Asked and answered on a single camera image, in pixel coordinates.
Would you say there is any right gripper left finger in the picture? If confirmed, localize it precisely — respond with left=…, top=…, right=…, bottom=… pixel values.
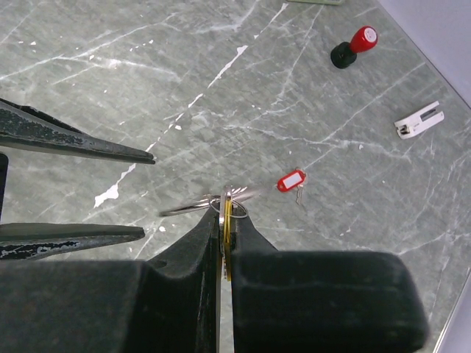
left=1, top=211, right=221, bottom=352

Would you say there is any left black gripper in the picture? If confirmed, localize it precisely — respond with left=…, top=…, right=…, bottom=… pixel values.
left=0, top=99, right=155, bottom=260

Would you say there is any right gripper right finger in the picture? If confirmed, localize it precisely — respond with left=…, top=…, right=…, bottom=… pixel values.
left=231, top=218, right=429, bottom=352

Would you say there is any yellow key tag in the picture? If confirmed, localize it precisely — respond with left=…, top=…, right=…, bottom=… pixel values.
left=222, top=194, right=233, bottom=282

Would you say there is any large metal keyring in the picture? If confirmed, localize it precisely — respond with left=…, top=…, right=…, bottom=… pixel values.
left=158, top=185, right=272, bottom=218

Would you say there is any red key tag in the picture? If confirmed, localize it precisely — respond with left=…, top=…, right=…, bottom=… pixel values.
left=277, top=169, right=306, bottom=193

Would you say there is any white usb adapter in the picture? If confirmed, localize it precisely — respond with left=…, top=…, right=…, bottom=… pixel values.
left=394, top=101, right=445, bottom=140

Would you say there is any red black stamp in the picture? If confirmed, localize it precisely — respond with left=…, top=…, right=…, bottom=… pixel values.
left=330, top=26, right=378, bottom=69

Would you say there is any small white green box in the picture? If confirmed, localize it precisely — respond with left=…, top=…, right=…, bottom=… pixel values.
left=287, top=0, right=345, bottom=6

